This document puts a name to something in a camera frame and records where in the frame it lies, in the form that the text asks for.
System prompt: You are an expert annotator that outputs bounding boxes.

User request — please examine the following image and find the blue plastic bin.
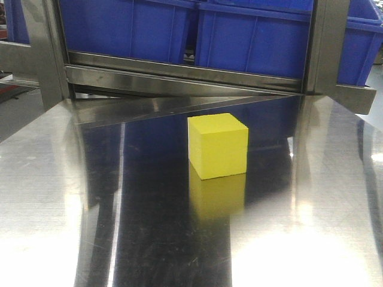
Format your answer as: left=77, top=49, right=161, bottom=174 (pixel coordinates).
left=59, top=1, right=196, bottom=64
left=338, top=1, right=382, bottom=86
left=195, top=2, right=311, bottom=79

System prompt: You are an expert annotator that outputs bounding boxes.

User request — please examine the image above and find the stainless steel shelf rack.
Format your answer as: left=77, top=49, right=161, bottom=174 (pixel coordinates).
left=1, top=1, right=376, bottom=114

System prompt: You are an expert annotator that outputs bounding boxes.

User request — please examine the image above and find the blue plastic bin middle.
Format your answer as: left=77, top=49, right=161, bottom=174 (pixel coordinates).
left=195, top=2, right=311, bottom=79

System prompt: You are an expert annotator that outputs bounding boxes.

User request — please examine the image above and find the blue plastic bin left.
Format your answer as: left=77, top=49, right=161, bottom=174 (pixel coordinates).
left=59, top=1, right=196, bottom=64

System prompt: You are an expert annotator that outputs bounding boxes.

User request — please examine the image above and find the yellow foam cube block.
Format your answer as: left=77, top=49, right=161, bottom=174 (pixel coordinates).
left=187, top=113, right=249, bottom=180

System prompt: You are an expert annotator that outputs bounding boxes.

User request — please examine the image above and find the blue plastic bin right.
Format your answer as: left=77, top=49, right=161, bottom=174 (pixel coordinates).
left=338, top=1, right=382, bottom=86

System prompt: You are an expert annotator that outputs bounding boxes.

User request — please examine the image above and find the blue bin far left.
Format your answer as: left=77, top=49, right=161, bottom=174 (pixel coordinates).
left=4, top=0, right=30, bottom=44

